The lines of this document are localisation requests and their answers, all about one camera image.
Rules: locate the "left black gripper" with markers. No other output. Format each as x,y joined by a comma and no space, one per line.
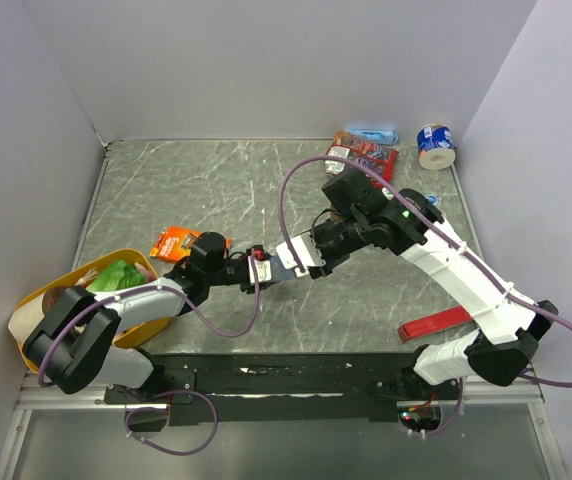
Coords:
253,287

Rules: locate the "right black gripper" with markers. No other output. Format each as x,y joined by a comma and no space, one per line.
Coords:
317,272

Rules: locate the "blue label water bottle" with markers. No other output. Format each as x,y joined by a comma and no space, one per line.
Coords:
278,272

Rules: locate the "green white bottle cap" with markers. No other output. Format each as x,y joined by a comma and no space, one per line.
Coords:
387,194

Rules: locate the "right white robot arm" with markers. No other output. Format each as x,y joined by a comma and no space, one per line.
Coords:
507,334

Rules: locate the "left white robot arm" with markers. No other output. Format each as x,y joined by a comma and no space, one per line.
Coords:
72,345

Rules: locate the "orange razor box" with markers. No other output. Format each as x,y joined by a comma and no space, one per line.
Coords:
176,243

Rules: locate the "red snack bag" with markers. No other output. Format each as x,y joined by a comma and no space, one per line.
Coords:
378,158

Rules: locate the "light blue box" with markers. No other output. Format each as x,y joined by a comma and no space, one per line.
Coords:
380,137

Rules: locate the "yellow basket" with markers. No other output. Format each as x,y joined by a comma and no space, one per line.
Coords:
127,338

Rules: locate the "green lettuce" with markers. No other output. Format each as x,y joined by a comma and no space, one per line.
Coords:
117,276

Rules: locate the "red rectangular box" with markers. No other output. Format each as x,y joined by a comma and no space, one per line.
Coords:
434,323

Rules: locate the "brown white paper roll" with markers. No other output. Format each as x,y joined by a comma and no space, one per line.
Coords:
26,318

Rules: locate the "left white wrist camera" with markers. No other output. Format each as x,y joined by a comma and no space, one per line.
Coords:
259,266

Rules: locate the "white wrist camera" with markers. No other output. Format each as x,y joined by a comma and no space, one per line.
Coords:
259,266
305,256

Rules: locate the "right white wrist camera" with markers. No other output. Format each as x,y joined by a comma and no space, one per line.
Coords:
305,256

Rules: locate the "black base frame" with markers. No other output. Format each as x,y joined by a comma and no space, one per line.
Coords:
196,388

